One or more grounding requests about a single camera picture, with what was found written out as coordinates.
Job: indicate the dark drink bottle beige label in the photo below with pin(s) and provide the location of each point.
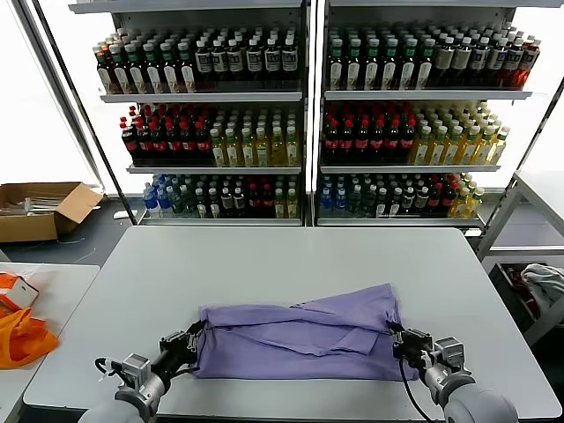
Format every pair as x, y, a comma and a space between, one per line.
445, 61
461, 61

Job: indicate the grey slanted pillar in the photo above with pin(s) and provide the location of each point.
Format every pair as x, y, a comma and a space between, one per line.
57, 88

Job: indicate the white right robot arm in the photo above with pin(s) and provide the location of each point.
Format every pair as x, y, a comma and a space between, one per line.
480, 405

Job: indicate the red cloth item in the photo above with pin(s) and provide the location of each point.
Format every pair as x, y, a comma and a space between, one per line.
514, 275

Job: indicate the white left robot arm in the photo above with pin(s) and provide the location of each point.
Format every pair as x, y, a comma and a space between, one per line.
145, 392

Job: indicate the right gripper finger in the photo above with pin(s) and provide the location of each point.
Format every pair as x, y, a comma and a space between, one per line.
396, 346
395, 329

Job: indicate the small dark drink bottle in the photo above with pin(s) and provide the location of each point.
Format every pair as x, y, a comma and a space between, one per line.
395, 205
201, 205
408, 202
213, 205
239, 205
227, 205
421, 202
381, 205

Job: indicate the brown cardboard box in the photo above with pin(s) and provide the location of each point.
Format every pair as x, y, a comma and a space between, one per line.
26, 229

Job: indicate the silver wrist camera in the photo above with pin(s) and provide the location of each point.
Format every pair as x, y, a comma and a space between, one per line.
449, 352
134, 368

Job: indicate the red drink bottle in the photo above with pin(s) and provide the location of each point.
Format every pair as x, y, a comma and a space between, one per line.
529, 66

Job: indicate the small blue water bottle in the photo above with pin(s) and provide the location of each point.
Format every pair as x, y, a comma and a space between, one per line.
326, 202
340, 202
150, 202
164, 202

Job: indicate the grey metal side table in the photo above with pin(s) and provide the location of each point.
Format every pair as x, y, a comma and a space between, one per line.
546, 187

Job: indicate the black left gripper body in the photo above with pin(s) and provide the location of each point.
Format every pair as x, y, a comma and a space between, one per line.
176, 352

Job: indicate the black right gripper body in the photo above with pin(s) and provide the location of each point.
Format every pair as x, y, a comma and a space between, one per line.
414, 348

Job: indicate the small yellow juice bottle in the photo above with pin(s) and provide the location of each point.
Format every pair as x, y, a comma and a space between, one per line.
291, 206
460, 205
279, 206
473, 203

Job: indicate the small red cap cola bottle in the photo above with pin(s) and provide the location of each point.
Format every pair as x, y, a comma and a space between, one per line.
435, 200
254, 205
267, 205
448, 200

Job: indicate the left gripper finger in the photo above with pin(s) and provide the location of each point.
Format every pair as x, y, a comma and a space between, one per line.
195, 330
198, 344

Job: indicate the black storage crate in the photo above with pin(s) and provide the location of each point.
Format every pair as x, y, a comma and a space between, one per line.
502, 282

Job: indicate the purple t-shirt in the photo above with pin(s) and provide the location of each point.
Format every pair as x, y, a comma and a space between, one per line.
286, 348

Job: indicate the grey white crumpled cloth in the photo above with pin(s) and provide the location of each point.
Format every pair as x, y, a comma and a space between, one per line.
544, 277

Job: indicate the grey metal shelf rack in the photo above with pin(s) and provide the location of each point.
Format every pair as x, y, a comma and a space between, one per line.
418, 94
198, 97

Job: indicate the small green tinted bottle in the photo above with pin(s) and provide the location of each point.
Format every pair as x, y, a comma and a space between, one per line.
189, 202
355, 202
369, 202
177, 202

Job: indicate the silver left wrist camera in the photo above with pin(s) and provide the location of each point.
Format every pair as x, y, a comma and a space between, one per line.
134, 368

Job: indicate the green label tea bottle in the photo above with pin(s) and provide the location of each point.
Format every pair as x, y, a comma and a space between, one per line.
407, 66
119, 72
170, 72
187, 72
135, 72
425, 66
371, 66
153, 72
336, 66
390, 66
353, 66

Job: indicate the white strips bundle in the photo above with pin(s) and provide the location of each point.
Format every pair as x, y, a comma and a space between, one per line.
39, 203

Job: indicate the amber tea bottle white label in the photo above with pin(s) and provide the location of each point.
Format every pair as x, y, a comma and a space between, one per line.
105, 70

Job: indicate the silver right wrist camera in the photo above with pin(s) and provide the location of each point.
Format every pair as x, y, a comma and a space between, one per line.
449, 352

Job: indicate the orange white carton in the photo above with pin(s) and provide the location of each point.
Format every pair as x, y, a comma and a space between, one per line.
22, 293

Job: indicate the thin black metal pole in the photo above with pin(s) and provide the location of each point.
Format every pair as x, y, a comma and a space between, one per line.
74, 88
552, 105

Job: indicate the orange cloth bag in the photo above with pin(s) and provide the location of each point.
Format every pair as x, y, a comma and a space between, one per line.
22, 343

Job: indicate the dark drink bottle blue label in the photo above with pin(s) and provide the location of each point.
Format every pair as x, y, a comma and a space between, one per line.
496, 61
254, 61
272, 61
289, 61
219, 61
203, 61
514, 64
235, 61
479, 61

